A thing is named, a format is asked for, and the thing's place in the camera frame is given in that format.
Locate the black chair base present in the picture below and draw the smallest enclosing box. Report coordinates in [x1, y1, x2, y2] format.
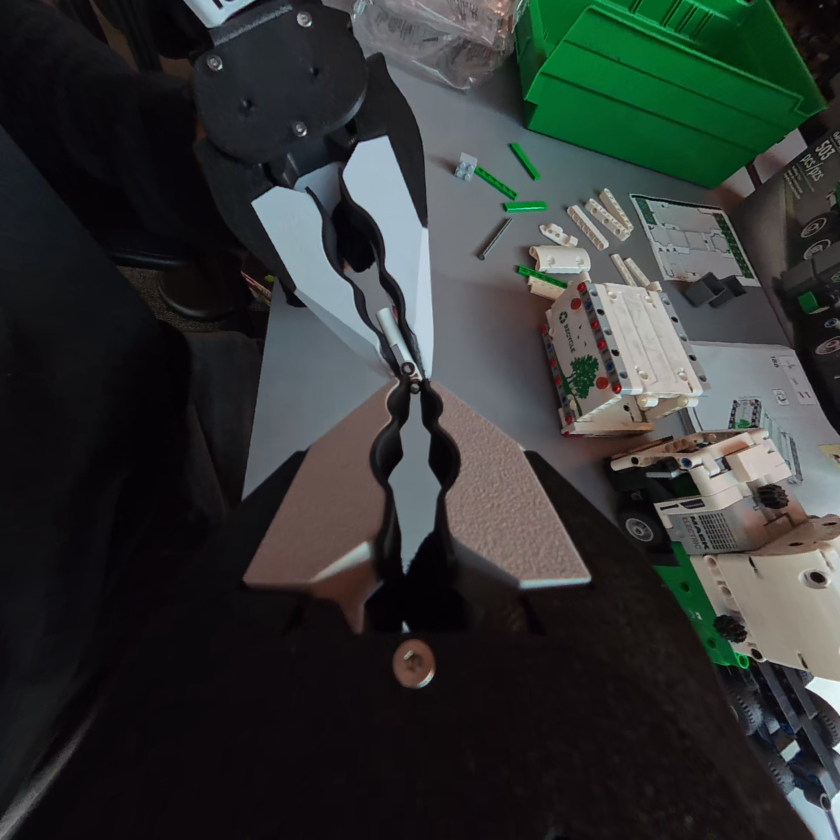
[108, 246, 262, 324]

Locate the green plastic bin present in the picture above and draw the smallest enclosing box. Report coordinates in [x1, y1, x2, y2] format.
[524, 7, 829, 190]
[515, 0, 775, 73]

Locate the clear plastic bag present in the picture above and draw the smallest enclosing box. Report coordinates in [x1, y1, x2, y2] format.
[353, 0, 521, 94]

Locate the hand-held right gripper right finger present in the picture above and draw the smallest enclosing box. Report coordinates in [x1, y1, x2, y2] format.
[420, 379, 593, 592]

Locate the grey lego axle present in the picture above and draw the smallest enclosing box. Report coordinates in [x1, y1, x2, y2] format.
[476, 217, 513, 261]

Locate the lego sticker sheet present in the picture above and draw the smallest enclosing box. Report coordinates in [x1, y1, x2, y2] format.
[629, 192, 761, 288]

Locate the white lego connector piece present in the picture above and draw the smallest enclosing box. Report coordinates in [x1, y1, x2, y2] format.
[377, 307, 422, 395]

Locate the person's black clothing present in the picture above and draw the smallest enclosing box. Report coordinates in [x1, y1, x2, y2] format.
[0, 0, 270, 840]

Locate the white lego truck container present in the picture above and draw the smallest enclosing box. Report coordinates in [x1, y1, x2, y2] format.
[541, 278, 711, 438]

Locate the lego instruction booklet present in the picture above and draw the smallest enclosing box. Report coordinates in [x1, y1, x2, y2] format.
[688, 340, 840, 501]

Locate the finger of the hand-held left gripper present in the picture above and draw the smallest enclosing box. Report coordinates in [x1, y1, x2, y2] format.
[338, 138, 437, 382]
[251, 187, 403, 376]

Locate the black lego set box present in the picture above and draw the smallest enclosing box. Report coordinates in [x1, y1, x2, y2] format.
[731, 127, 840, 396]

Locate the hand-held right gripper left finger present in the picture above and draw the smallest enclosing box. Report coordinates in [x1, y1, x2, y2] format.
[243, 379, 403, 635]

